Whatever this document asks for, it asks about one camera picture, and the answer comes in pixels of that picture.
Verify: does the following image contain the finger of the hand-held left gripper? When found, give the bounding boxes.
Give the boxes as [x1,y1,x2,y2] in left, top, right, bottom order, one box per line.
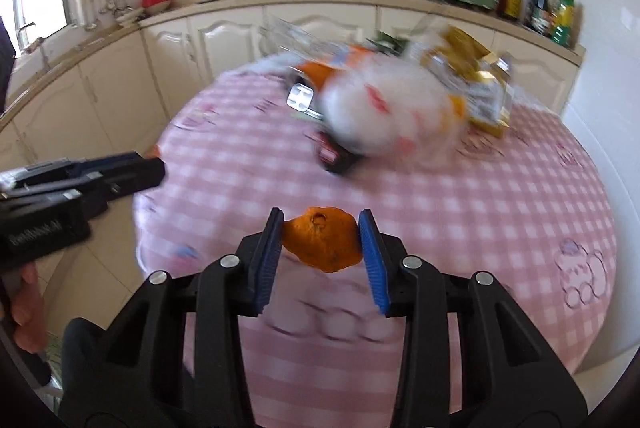
[0,151,149,189]
[0,157,167,219]

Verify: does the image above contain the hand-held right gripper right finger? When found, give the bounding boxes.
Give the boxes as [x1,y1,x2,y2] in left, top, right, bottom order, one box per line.
[357,209,587,428]

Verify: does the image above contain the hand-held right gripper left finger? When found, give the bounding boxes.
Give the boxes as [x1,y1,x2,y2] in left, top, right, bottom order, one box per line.
[100,207,286,428]

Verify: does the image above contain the orange peel piece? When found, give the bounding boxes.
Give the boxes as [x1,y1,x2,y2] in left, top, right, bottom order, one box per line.
[283,206,362,274]

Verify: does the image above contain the person's left hand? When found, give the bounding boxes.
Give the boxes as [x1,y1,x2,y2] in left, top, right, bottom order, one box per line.
[9,264,49,355]

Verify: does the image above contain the cream kitchen base cabinets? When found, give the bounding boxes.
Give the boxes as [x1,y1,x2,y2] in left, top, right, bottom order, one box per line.
[0,0,587,309]

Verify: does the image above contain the pink checked tablecloth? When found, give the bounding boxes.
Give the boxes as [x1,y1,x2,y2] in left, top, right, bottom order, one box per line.
[132,52,622,415]

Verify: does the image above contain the black red snack packet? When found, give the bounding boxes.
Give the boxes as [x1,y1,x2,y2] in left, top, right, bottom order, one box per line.
[313,128,364,177]

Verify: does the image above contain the white orange plastic bag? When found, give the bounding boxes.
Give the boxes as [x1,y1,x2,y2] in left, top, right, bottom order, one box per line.
[294,44,469,159]

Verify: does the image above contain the metal faucet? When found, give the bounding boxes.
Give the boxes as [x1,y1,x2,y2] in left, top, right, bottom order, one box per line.
[15,21,39,54]

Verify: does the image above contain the silver black packet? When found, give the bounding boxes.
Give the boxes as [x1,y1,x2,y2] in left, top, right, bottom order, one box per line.
[285,79,322,117]

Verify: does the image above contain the clear plastic wrapper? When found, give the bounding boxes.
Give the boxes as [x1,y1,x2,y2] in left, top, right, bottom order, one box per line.
[269,14,352,69]

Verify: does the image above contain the dark green packet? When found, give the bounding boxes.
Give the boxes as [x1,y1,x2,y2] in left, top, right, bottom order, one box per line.
[374,32,407,57]

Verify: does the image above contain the gold snack packet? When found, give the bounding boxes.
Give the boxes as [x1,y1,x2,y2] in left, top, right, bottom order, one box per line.
[414,24,517,139]

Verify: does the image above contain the dark oil bottle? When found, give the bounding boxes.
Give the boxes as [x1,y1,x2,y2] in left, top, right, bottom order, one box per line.
[529,0,555,34]

